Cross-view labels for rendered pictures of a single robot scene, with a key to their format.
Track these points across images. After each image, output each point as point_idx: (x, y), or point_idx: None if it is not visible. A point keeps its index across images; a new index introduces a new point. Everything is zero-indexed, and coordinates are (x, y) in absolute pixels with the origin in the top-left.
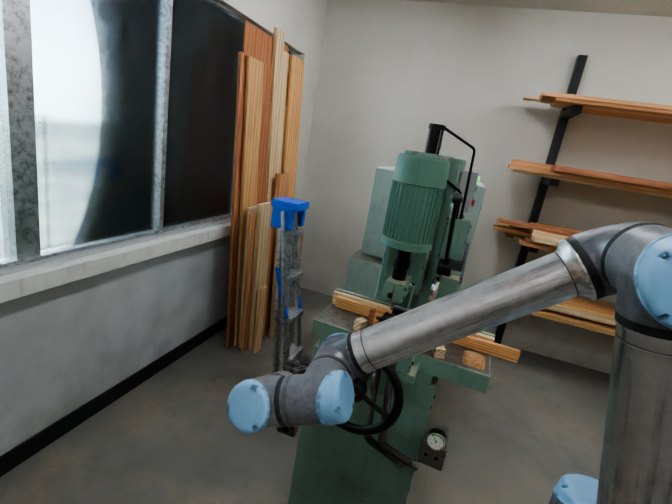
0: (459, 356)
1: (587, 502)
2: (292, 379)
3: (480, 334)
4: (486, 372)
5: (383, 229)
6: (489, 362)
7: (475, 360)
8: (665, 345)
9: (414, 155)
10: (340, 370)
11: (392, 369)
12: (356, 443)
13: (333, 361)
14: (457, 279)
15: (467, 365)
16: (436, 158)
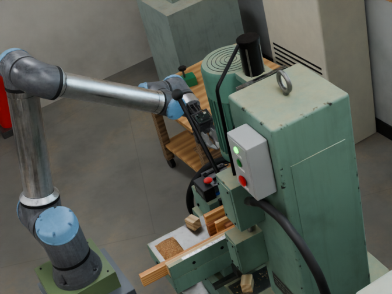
0: (181, 241)
1: (58, 209)
2: (160, 81)
3: (178, 256)
4: (151, 245)
5: None
6: (158, 259)
7: (164, 241)
8: None
9: (222, 47)
10: (146, 87)
11: (192, 178)
12: None
13: (156, 89)
14: (227, 233)
15: (168, 238)
16: (207, 59)
